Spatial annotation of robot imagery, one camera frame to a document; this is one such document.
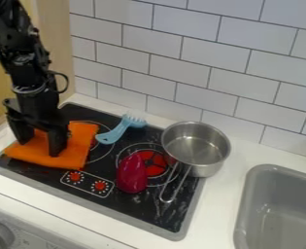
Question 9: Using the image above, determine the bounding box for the silver pot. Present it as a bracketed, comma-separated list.
[157, 121, 233, 204]

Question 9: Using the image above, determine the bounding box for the blue toy fork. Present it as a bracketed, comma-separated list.
[93, 113, 149, 146]

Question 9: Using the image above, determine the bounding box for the orange cloth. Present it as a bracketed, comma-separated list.
[3, 121, 101, 171]

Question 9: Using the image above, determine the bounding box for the toy stove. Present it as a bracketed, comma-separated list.
[0, 102, 208, 242]

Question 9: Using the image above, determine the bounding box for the toy sink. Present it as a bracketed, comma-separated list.
[232, 163, 306, 249]

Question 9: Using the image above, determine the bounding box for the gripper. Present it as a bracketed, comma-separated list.
[2, 82, 71, 159]

